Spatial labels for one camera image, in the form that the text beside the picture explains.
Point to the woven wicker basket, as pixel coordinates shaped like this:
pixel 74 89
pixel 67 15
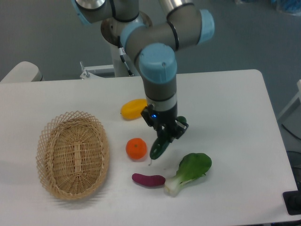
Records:
pixel 73 155

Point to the purple sweet potato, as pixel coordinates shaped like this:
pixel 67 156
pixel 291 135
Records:
pixel 148 181

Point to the green cucumber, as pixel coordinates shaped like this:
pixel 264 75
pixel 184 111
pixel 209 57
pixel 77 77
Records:
pixel 159 147

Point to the blue plastic bag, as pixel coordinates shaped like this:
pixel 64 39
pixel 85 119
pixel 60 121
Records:
pixel 291 7

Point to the green bok choy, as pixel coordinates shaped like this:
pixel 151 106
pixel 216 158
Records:
pixel 192 167

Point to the orange mandarin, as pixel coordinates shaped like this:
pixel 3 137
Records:
pixel 136 148

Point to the white chair armrest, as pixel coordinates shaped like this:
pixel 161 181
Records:
pixel 23 72

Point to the white furniture at right edge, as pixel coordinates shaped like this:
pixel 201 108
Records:
pixel 292 105

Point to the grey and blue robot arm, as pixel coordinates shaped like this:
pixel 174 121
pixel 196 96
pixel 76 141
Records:
pixel 152 50

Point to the yellow mango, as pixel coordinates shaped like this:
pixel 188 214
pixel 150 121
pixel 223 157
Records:
pixel 132 109

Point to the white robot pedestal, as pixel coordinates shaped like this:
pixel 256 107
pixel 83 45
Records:
pixel 111 30

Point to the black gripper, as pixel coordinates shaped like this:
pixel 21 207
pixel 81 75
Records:
pixel 161 120

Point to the black device at table edge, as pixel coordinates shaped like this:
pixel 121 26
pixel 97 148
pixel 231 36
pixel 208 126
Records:
pixel 292 201

